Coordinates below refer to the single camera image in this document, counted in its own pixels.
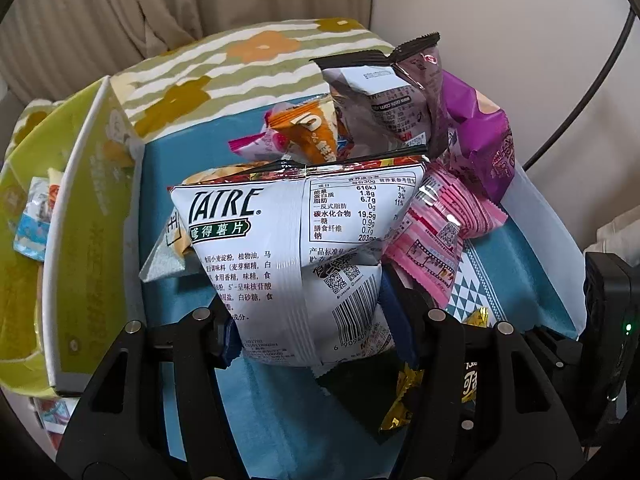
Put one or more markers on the white potato chip bag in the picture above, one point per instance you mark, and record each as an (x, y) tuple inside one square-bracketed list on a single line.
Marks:
[(280, 240)]

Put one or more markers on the pink film-strip snack packet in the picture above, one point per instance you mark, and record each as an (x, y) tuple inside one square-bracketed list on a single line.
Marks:
[(440, 232)]

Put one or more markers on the beige curtain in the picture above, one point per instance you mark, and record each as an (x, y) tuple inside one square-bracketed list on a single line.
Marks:
[(150, 5)]

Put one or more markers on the black gold-print snack packet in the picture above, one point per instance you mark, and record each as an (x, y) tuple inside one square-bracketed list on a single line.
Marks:
[(467, 380)]

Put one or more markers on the white sheet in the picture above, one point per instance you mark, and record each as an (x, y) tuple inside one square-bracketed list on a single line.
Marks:
[(540, 230)]

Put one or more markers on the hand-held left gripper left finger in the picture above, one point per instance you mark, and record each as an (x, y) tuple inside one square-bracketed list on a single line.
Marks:
[(226, 334)]

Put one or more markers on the blue patterned tablecloth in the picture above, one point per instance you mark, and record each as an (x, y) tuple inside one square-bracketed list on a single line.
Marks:
[(280, 425)]

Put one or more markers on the blue white snack packet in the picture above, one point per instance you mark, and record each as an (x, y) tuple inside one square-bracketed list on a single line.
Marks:
[(35, 220)]

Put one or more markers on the yellow-green cardboard box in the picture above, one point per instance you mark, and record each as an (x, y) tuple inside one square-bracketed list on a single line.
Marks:
[(90, 240)]

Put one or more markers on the grey brown-edged snack packet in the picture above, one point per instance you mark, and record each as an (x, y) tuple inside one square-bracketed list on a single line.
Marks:
[(385, 102)]

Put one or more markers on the pink-edged white snack packet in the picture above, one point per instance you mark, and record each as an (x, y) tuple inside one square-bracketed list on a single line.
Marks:
[(260, 145)]

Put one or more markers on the orange snack packet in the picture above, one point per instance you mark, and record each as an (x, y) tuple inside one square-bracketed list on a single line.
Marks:
[(311, 135)]

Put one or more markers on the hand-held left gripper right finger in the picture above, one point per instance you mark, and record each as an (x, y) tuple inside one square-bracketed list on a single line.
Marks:
[(400, 321)]

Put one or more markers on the floral striped cloth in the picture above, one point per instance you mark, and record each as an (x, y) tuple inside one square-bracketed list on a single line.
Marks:
[(225, 75)]

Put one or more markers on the gold foil candy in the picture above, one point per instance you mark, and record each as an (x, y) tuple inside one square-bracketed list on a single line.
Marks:
[(400, 400), (477, 317)]

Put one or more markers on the purple snack bag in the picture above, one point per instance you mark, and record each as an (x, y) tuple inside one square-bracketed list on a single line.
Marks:
[(475, 127)]

